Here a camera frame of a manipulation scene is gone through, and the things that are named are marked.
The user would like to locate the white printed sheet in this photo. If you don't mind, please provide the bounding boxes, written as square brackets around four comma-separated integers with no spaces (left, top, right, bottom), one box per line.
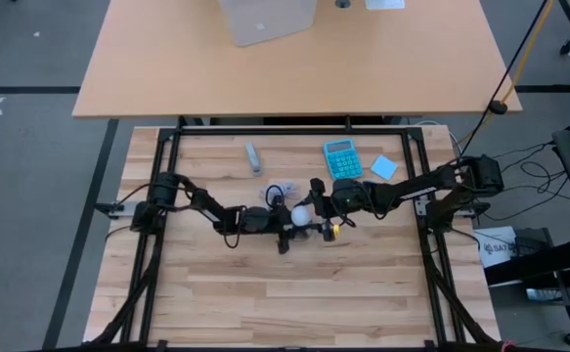
[473,225,518,269]

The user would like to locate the yellow cable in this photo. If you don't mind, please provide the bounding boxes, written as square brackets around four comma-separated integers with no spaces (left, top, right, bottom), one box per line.
[458,0,556,148]

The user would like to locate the white card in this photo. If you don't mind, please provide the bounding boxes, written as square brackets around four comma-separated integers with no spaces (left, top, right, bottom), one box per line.
[365,0,407,12]

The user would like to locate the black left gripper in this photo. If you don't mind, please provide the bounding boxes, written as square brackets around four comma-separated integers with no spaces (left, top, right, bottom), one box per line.
[237,193,299,256]

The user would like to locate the black equipment cart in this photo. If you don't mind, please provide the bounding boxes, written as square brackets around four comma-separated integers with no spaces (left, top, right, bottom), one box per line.
[479,116,570,352]

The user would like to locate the black aluminium table frame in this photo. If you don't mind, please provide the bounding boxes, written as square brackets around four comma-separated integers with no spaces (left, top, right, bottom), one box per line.
[86,114,504,352]

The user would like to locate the grey stapler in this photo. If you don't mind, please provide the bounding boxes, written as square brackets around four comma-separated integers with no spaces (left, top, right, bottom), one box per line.
[243,142,263,178]

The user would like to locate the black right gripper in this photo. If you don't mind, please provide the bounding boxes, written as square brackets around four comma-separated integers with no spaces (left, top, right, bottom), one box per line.
[305,177,368,243]

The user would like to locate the light wood desk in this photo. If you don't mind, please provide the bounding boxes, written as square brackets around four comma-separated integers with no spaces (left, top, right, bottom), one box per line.
[71,0,523,120]

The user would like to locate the turquoise calculator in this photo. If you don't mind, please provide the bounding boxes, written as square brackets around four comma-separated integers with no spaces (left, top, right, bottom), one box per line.
[322,138,365,183]

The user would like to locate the white lightbulb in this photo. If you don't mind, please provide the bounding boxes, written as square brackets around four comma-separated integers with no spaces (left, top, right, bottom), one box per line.
[290,204,313,228]

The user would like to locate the black cable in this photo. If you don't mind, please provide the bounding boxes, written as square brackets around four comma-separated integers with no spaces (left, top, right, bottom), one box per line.
[458,0,550,163]

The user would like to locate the light blue sticky notepad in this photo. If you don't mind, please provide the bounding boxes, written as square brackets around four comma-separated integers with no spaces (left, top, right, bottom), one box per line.
[370,154,400,182]

